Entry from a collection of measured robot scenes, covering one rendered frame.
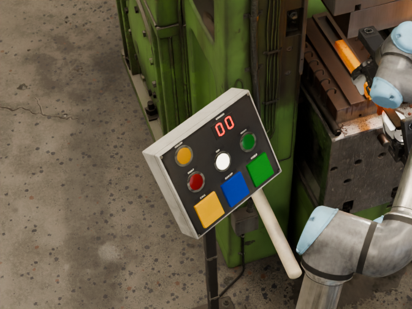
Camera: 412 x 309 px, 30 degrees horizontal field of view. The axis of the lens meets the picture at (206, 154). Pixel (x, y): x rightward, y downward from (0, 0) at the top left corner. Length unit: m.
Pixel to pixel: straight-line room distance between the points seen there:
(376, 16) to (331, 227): 0.77
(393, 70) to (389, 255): 0.43
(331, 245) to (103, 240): 1.82
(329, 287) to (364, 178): 1.01
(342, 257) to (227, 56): 0.85
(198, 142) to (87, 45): 2.17
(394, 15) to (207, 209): 0.75
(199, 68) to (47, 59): 1.47
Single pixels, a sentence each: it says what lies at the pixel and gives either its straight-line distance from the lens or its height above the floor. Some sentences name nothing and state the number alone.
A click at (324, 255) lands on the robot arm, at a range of 1.64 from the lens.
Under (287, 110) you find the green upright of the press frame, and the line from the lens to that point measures 2.55.
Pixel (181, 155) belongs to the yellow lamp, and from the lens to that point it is 2.03.
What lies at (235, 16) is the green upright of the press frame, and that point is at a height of 1.33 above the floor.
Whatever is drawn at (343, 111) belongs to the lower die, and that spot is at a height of 0.96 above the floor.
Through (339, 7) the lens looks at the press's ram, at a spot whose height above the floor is 1.39.
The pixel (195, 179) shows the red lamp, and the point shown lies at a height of 1.10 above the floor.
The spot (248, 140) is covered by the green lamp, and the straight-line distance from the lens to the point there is 2.16.
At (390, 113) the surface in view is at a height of 1.03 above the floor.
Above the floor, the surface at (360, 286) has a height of 0.00.
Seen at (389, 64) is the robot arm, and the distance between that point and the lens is 1.80.
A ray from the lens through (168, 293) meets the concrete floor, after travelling 3.15.
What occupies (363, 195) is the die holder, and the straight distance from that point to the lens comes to 2.74.
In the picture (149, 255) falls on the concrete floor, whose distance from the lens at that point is 3.25.
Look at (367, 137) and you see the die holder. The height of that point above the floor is 0.88.
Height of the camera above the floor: 2.73
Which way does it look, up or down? 50 degrees down
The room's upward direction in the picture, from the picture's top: 3 degrees counter-clockwise
